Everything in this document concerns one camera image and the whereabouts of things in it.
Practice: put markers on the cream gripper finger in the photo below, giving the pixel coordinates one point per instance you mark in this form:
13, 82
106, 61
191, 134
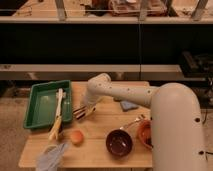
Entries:
90, 111

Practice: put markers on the black striped gripper finger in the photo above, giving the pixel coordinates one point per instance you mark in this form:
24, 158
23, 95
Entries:
80, 112

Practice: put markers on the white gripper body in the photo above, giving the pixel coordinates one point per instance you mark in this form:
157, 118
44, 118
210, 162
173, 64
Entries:
88, 101

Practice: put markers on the orange peach fruit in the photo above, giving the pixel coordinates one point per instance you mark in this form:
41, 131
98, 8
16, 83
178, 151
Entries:
76, 137

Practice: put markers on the green plastic tray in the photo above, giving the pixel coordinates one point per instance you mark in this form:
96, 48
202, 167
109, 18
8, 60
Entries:
42, 104

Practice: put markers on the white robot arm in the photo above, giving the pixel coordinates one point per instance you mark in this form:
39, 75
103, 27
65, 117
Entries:
176, 128

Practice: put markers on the white brush in tray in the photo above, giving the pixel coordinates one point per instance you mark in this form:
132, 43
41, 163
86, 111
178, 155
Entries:
61, 94

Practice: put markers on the dark purple bowl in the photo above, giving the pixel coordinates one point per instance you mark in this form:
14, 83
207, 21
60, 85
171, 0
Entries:
119, 143

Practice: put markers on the metal fork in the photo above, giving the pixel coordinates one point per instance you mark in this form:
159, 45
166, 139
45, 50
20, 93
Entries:
136, 120

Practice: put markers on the light blue cloth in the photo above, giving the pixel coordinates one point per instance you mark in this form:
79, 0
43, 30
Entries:
49, 160

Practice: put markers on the orange clay bowl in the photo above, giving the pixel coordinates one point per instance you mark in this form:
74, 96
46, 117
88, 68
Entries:
144, 133

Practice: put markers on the yellow handled brush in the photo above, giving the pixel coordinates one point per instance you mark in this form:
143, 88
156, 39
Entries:
54, 132

